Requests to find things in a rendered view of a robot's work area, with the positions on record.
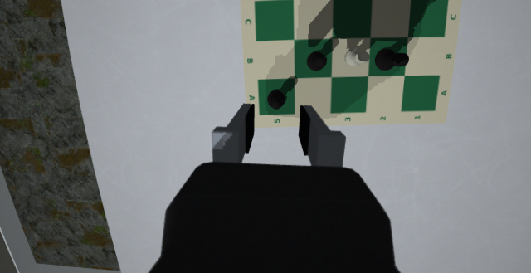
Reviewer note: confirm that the green and cream chessboard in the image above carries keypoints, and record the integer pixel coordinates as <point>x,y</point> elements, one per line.
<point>279,35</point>

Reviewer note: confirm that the white chess pawn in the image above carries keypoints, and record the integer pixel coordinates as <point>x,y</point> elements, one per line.
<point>355,57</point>

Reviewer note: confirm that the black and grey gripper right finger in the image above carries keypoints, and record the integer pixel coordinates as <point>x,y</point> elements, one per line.
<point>323,146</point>

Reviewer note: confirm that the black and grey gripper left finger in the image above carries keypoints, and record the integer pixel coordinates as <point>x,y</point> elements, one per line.
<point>229,144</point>

